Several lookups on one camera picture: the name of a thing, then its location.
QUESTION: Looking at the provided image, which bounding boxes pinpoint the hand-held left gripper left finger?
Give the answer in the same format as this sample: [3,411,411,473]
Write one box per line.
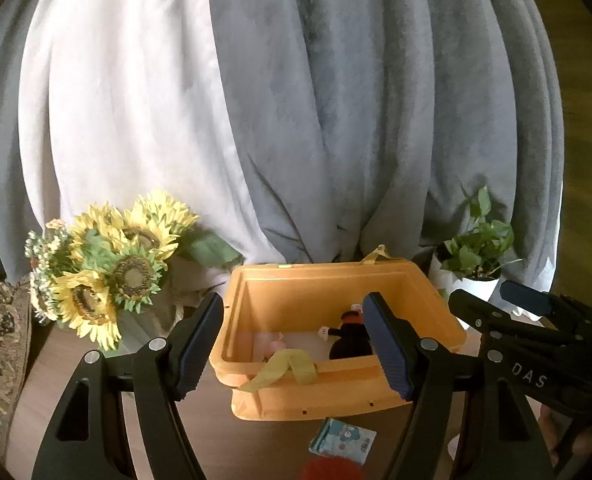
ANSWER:
[32,292,225,480]

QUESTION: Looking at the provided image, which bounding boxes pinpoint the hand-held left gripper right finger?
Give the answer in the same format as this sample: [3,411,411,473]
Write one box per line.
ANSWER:
[361,291,559,480]

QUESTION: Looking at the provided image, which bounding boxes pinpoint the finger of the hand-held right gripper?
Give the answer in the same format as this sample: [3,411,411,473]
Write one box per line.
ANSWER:
[448,288,584,351]
[499,280,592,341]

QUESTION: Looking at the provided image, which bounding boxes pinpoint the orange plastic storage box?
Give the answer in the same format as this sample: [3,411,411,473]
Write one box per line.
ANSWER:
[209,245,469,421]

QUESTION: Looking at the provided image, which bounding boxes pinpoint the light blue tissue packet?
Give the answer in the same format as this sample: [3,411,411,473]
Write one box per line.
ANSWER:
[310,417,377,459]

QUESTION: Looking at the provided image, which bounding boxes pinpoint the red fluffy pom-pom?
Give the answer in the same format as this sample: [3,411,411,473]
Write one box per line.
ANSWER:
[300,456,364,480]

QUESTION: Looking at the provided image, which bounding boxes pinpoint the person's right hand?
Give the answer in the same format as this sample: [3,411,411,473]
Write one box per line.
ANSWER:
[538,404,574,466]

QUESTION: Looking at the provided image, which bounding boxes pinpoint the black plush toy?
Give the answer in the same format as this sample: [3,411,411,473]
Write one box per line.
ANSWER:
[317,308,377,361]

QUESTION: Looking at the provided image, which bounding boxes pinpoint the green plant in white pot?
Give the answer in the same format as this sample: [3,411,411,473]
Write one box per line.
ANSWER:
[428,185,523,313]

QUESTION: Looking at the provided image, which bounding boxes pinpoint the clear glass vase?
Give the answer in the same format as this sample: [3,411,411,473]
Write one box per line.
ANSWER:
[118,280,184,361]

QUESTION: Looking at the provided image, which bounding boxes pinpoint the small pink plush toy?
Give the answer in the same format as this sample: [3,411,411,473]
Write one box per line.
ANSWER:
[262,332,289,363]

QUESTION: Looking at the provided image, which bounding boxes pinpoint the artificial sunflower bouquet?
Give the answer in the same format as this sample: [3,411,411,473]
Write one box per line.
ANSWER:
[50,189,244,352]

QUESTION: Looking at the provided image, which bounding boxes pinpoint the small white flower bunch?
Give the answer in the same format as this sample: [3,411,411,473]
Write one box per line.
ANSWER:
[24,219,76,323]

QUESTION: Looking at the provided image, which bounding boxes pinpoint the grey curtain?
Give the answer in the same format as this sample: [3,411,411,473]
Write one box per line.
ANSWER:
[0,0,567,291]

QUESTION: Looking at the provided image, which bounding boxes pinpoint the white sheer curtain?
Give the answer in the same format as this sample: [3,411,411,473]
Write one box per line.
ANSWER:
[18,0,287,268]

